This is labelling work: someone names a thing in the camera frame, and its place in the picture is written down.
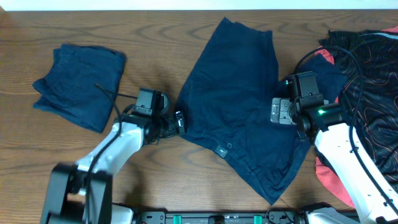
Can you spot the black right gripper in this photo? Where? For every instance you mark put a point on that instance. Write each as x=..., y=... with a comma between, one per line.
x=280, y=110

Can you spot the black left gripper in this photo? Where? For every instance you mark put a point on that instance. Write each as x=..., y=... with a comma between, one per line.
x=171, y=130

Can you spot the navy blue shorts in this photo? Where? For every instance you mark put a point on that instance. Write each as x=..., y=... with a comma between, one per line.
x=227, y=101
x=81, y=84

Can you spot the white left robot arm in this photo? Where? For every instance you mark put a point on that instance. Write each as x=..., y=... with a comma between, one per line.
x=82, y=192

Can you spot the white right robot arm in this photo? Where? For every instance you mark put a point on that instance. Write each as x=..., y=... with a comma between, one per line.
x=324, y=126

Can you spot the black patterned sports shirt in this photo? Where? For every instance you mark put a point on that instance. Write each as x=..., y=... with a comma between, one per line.
x=369, y=60

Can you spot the folded navy blue shorts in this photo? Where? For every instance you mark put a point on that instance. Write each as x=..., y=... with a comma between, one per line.
x=81, y=84

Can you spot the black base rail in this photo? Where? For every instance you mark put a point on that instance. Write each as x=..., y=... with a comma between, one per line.
x=319, y=213

